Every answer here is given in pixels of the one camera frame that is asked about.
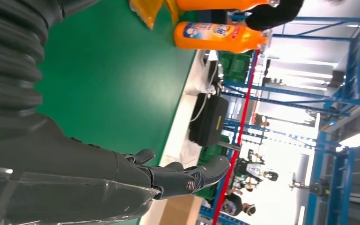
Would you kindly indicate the blue shelf rack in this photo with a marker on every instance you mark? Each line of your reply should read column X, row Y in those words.
column 291, row 102

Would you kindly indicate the green plastic crate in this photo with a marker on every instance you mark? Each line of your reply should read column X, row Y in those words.
column 235, row 66
column 210, row 155

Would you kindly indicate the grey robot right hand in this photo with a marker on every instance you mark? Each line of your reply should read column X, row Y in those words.
column 58, row 174

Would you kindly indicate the ceiling light strip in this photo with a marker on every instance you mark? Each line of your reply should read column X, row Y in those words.
column 359, row 138

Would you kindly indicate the yellow tape patch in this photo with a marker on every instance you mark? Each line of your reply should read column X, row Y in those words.
column 148, row 12

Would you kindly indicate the cardboard box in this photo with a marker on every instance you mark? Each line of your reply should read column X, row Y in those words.
column 179, row 211

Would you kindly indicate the black carrying case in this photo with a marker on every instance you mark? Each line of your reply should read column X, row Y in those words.
column 209, row 121

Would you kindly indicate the white and black robot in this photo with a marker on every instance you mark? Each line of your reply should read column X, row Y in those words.
column 254, row 170

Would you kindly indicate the red pole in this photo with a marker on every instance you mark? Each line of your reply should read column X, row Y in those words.
column 238, row 133

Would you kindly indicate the person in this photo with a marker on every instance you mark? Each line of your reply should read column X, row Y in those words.
column 260, row 121
column 234, row 205

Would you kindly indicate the green table mat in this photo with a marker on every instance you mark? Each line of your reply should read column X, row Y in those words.
column 105, row 77

